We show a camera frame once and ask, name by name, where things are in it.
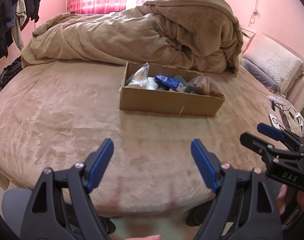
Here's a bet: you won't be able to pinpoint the person's left hand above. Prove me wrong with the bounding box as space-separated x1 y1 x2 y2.
112 234 161 240

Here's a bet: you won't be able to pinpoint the blue packet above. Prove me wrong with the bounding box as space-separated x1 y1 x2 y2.
154 74 184 91

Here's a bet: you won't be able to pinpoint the clear bag of beige items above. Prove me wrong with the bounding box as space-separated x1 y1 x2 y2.
127 62 150 88

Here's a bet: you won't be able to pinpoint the person's right hand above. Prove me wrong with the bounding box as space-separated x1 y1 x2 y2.
277 185 289 216

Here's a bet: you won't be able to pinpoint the purple pillow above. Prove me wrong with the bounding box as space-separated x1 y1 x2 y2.
243 59 279 91

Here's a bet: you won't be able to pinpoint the floral cream pillow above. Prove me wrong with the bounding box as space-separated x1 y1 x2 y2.
242 32 304 94

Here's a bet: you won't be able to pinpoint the hanging dark clothes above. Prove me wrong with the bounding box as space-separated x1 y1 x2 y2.
0 0 42 61

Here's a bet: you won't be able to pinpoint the brown bed blanket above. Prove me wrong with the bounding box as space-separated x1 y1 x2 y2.
0 59 304 217

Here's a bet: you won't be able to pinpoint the striped headboard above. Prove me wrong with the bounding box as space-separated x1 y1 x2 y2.
287 77 304 114

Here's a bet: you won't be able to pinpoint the person's right leg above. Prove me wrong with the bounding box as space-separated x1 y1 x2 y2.
186 200 213 227

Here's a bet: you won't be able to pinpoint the white sock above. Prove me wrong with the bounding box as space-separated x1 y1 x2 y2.
146 77 159 90

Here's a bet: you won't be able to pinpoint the black backpack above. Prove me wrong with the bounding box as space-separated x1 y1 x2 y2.
0 57 23 88

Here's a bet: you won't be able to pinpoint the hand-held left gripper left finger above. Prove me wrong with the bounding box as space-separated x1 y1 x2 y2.
19 138 115 240

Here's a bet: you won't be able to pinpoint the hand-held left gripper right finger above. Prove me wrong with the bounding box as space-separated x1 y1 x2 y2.
190 139 284 240

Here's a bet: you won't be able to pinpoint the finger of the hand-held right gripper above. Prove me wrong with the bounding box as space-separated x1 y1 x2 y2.
240 132 290 159
257 123 304 153

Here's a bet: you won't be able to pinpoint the brown duvet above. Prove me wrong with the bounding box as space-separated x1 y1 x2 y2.
21 0 244 74

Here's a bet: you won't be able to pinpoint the black cables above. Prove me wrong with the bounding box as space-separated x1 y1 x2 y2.
271 100 304 130

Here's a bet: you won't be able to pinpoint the cardboard box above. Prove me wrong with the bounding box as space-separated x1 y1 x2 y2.
119 61 225 117

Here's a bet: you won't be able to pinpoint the white square device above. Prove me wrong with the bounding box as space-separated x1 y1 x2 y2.
269 114 280 130

